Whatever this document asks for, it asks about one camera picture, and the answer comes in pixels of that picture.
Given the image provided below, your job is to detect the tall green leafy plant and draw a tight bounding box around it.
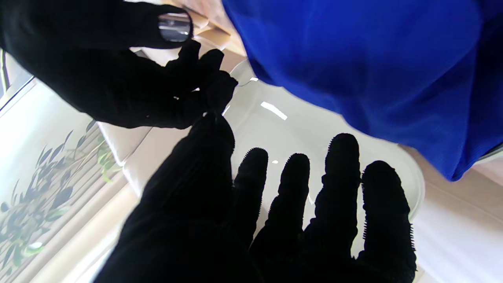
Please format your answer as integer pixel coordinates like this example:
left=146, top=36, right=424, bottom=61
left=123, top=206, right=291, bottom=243
left=0, top=120, right=118, bottom=276

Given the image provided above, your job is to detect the beige sofa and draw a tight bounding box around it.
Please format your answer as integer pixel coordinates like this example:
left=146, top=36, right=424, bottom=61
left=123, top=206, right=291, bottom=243
left=96, top=118, right=503, bottom=283

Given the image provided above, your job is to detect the beige curtain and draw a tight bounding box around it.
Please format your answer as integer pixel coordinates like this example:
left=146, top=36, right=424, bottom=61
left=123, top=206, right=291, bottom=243
left=0, top=126, right=138, bottom=283

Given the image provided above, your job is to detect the blue shirt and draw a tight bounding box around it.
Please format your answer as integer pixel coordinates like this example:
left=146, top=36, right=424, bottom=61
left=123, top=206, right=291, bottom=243
left=222, top=0, right=503, bottom=182

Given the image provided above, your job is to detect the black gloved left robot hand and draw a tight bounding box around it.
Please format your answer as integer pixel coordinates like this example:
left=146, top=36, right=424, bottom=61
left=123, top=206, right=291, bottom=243
left=92, top=114, right=417, bottom=283

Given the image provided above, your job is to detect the beige suitcase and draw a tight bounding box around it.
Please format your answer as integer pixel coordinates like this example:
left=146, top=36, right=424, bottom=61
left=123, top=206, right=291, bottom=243
left=228, top=59, right=426, bottom=260

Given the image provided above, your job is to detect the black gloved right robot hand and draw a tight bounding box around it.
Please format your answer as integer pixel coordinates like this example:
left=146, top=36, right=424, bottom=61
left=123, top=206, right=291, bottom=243
left=0, top=0, right=238, bottom=129

